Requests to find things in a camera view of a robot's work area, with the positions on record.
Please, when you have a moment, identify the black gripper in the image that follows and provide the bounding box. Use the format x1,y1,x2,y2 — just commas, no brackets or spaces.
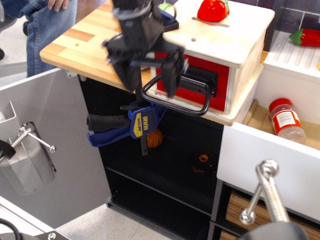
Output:
102,32,189,98

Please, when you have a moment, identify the red front wooden drawer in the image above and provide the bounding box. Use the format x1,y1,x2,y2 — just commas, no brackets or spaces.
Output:
153,51,230,112

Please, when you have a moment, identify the black metal drawer handle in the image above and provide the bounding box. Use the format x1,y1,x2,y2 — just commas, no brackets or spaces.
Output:
141,65,219,117

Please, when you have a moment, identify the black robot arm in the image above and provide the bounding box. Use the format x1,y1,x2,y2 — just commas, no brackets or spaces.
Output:
104,0,185,97

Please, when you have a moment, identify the white wooden box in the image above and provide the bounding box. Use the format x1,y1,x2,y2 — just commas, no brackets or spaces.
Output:
163,0,275,124

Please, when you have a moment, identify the white open kitchen drawer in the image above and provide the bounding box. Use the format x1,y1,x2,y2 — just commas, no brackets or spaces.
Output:
217,99,320,223

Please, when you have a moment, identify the person's hand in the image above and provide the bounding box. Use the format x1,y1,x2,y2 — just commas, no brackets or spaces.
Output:
47,0,70,12

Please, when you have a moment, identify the blue Irwin bar clamp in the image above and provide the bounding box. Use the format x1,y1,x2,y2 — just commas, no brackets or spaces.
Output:
86,4,180,157

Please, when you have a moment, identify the green toy vegetable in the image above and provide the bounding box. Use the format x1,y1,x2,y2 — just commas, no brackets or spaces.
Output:
158,2,173,11

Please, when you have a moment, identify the small orange toy pumpkin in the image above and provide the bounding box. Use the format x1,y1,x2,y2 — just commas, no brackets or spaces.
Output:
147,128,164,149

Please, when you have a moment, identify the wooden counter board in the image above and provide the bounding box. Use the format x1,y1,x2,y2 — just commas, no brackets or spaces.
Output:
40,0,254,126

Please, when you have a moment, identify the red toy bell pepper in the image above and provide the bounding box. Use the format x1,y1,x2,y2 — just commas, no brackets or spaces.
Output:
197,0,230,23

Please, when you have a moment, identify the dark round stove knob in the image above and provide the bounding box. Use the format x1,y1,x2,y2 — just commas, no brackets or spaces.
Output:
188,150,218,177

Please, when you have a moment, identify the person in blue jeans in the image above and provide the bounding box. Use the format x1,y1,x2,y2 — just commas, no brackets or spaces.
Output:
1,0,78,78

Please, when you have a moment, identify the black cabinet with shelves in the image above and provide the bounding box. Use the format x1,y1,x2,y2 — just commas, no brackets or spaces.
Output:
78,74,320,240

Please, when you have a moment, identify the white sink unit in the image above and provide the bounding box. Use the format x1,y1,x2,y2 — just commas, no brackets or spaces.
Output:
254,30,320,126

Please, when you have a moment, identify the silver clamp screw left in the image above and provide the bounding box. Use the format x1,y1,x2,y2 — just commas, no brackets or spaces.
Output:
11,126,57,153

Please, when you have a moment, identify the silver clamp screw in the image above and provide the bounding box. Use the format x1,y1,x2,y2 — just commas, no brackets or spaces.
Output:
11,126,57,153
239,159,290,225

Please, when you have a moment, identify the grey cabinet door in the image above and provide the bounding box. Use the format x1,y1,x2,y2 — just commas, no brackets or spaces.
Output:
0,68,110,228

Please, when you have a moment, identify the red lid spice bottle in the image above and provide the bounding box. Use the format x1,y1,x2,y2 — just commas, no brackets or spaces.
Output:
268,98,307,145

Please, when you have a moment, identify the silver clamp screw right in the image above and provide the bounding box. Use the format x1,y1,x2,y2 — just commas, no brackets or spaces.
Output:
239,159,290,225

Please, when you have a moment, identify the red toy chili pepper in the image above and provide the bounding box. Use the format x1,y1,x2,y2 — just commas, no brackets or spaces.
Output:
289,28,320,47

